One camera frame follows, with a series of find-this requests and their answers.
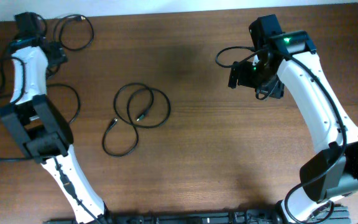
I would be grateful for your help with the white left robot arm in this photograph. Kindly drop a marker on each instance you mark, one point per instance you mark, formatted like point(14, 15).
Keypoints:
point(39, 129)

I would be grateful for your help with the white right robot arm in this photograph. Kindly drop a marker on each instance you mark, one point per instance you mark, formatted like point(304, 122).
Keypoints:
point(282, 61)

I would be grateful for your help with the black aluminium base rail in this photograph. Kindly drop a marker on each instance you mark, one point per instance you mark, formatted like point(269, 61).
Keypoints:
point(197, 217)

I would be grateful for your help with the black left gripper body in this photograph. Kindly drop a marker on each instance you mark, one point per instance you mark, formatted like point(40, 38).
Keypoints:
point(59, 58)

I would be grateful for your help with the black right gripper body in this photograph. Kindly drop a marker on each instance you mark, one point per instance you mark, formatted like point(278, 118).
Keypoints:
point(253, 76)

